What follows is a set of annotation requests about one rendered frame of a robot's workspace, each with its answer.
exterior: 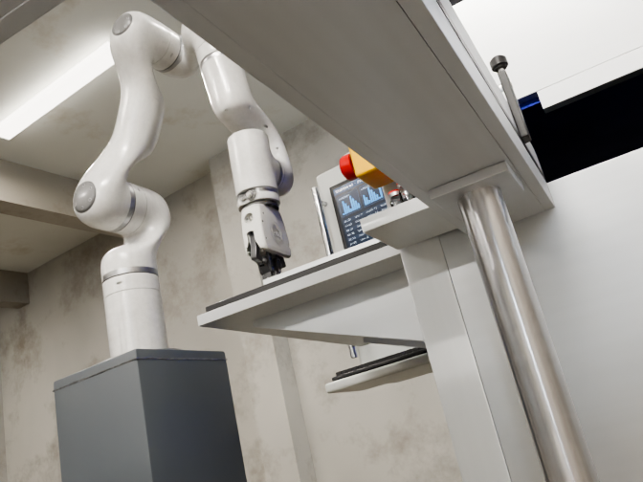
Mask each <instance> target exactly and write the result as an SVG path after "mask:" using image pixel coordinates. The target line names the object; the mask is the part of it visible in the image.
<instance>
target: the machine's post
mask: <svg viewBox="0 0 643 482"><path fill-rule="evenodd" d="M396 184H397V183H395V182H393V183H390V184H388V185H385V186H382V188H383V191H384V195H385V198H386V202H387V206H388V208H391V206H390V199H389V197H388V193H389V192H390V191H392V190H394V189H398V188H397V185H396ZM399 251H400V254H401V257H402V261H403V265H404V268H405V272H406V276H407V279H408V282H409V285H410V292H411V295H412V299H413V303H414V306H415V310H416V314H417V316H418V320H419V324H420V327H421V331H422V335H423V338H424V342H425V344H426V348H427V352H428V355H429V359H430V363H431V366H432V372H433V375H434V379H435V383H436V386H437V390H438V394H439V397H440V401H441V404H442V407H443V411H444V414H445V418H446V422H447V425H448V429H449V432H450V435H451V439H452V443H453V446H454V450H455V456H456V460H457V463H458V466H459V470H460V473H461V477H462V481H463V482H512V480H511V476H510V473H509V470H508V467H507V464H506V461H505V457H504V454H503V450H502V447H501V444H500V440H499V436H498V432H497V429H496V426H495V422H494V419H493V416H492V412H491V409H490V406H489V403H488V400H487V396H486V393H485V390H484V386H483V383H482V380H481V377H480V374H479V370H478V367H477V361H476V358H475V355H474V351H473V348H472V345H471V342H470V339H469V335H468V332H467V329H466V325H465V322H464V319H463V316H462V313H461V310H460V306H459V303H458V300H457V296H456V293H455V287H454V284H453V281H452V278H451V275H450V271H449V268H448V265H447V261H446V258H445V254H444V252H443V249H442V245H441V242H440V239H439V235H437V236H435V237H432V238H430V239H427V240H424V241H421V242H419V243H416V244H413V245H410V246H408V247H405V248H403V249H400V250H399Z"/></svg>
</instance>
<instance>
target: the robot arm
mask: <svg viewBox="0 0 643 482"><path fill-rule="evenodd" d="M110 51H111V55H112V58H113V61H114V63H115V66H116V69H117V72H118V75H119V79H120V83H121V90H122V95H121V103H120V108H119V112H118V116H117V121H116V125H115V129H114V132H113V135H112V138H111V140H110V142H109V144H108V145H107V146H106V148H105V149H104V151H103V152H102V153H101V155H100V156H99V157H98V159H97V160H96V161H95V162H94V163H93V164H92V166H91V167H90V168H89V169H88V170H87V172H86V173H85V174H84V176H83V177H82V178H81V180H80V181H79V183H78V186H77V188H76V191H75V194H74V199H73V205H74V211H75V214H76V216H77V217H78V219H79V220H80V221H81V222H82V223H84V224H85V225H87V226H89V227H91V228H94V229H97V230H105V231H109V232H113V233H116V234H120V235H121V236H122V237H123V242H124V243H123V246H120V247H117V248H115V249H113V250H111V251H109V252H108V253H107V254H106V255H105V256H104V257H103V259H102V260H101V264H100V274H101V284H102V292H103V300H104V309H105V317H106V326H107V335H108V343H109V351H110V359H112V358H115V357H117V356H119V355H121V354H123V353H126V352H128V351H131V350H133V349H136V348H139V349H171V350H183V349H178V348H169V347H168V340H167V333H166V321H165V314H164V307H163V301H162V294H161V287H160V280H159V274H158V268H157V260H156V257H157V250H158V248H159V246H160V244H161V242H162V240H163V238H164V237H165V235H166V232H167V231H168V228H169V226H170V212H169V208H168V206H167V204H166V201H165V200H164V199H163V197H162V196H160V195H159V194H158V193H156V192H154V191H152V190H150V189H147V188H144V187H141V186H137V185H134V184H131V183H128V182H127V176H128V174H129V172H130V170H131V168H132V167H133V166H134V165H135V164H136V163H138V162H140V161H142V160H144V159H145V158H147V157H148V156H149V155H150V154H151V152H152V151H153V149H154V147H155V145H156V143H157V141H158V139H159V135H160V132H161V127H162V123H163V118H164V113H165V102H164V98H163V95H162V93H161V91H160V88H159V86H158V84H157V81H156V78H155V76H154V72H153V69H155V70H156V71H158V72H160V73H162V74H164V75H166V76H168V77H174V78H185V77H191V76H193V75H194V74H195V73H196V72H197V70H198V68H199V67H200V70H201V73H202V77H203V79H204V82H205V85H206V88H207V92H208V95H209V98H210V101H211V107H212V110H213V112H214V114H215V116H216V117H217V118H218V119H219V121H220V122H221V123H222V124H223V125H224V126H226V127H227V128H228V129H229V130H230V131H231V132H232V133H233V134H232V135H231V136H230V137H229V138H228V148H229V155H230V161H231V167H232V173H233V183H234V189H235V195H236V202H237V207H238V211H239V212H241V222H242V233H243V241H244V246H245V251H246V254H247V255H248V256H250V257H251V259H252V260H253V261H254V262H255V263H256V264H257V265H258V268H259V272H260V274H261V275H262V280H264V279H267V278H269V277H272V276H275V275H277V274H281V269H282V268H285V267H286V264H285V261H284V258H283V257H285V258H290V257H291V249H290V245H289V241H288V236H287V232H286V229H285V226H284V223H283V220H282V217H281V215H280V212H279V205H280V200H279V197H281V196H284V195H286V194H287V193H288V192H289V191H290V190H291V188H292V186H293V182H294V175H293V169H292V166H291V163H290V160H289V157H288V154H287V151H286V148H285V146H284V143H283V141H282V139H281V137H280V135H279V133H278V132H277V130H276V128H275V127H274V125H273V124H272V122H271V121H270V120H269V118H268V117H267V116H266V114H265V113H264V112H263V111H262V110H261V108H260V107H259V106H258V105H257V103H256V102H255V100H254V98H253V95H252V92H251V89H250V86H249V83H248V79H247V77H246V74H245V71H244V70H243V69H242V68H241V67H239V66H238V65H237V64H235V63H234V62H233V61H231V60H230V59H229V58H227V57H226V56H225V55H223V54H221V53H220V52H219V51H217V50H216V49H215V48H213V46H212V45H210V44H209V43H208V42H206V41H205V40H204V39H202V38H201V37H200V36H198V35H197V34H196V33H194V32H192V31H191V30H190V29H188V28H187V27H186V26H184V25H183V24H182V29H181V35H180V34H178V33H176V32H174V31H173V30H171V29H170V28H168V27H167V26H165V25H164V24H162V23H161V22H159V21H157V20H156V19H154V18H152V17H151V16H149V15H147V14H145V13H142V12H140V11H129V12H126V13H124V14H123V15H121V16H120V17H118V19H117V20H116V21H115V22H114V24H113V26H112V29H111V32H110ZM110 359H107V360H110ZM107 360H104V361H101V362H105V361H107ZM99 363H100V362H99Z"/></svg>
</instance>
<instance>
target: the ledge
mask: <svg viewBox="0 0 643 482"><path fill-rule="evenodd" d="M360 222H361V226H362V229H363V233H365V234H367V235H369V236H371V237H373V238H375V239H377V240H379V241H381V242H383V243H385V244H387V245H389V246H391V247H393V248H394V249H396V250H400V249H403V248H405V247H408V246H410V245H413V244H416V243H419V242H421V241H424V240H427V239H430V238H432V237H435V236H437V235H440V234H442V233H445V232H448V231H451V230H455V229H457V227H455V226H454V225H453V224H451V223H450V222H449V221H447V220H446V219H445V218H443V217H442V216H440V215H439V214H438V213H436V212H435V211H434V210H432V209H431V208H429V207H428V206H427V205H425V204H424V203H423V202H421V201H420V200H419V199H417V198H414V199H411V200H408V201H407V202H404V203H402V204H399V205H397V206H394V207H392V208H388V209H385V210H383V211H380V212H377V213H375V214H372V215H370V216H368V217H366V218H363V219H361V220H360Z"/></svg>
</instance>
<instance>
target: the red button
mask: <svg viewBox="0 0 643 482"><path fill-rule="evenodd" d="M339 164H340V170H341V172H342V174H343V175H344V177H345V178H346V179H347V180H348V181H353V180H356V179H358V178H357V177H356V175H355V170H354V166H353V163H352V160H351V156H350V153H349V154H347V155H344V156H342V157H341V158H340V160H339Z"/></svg>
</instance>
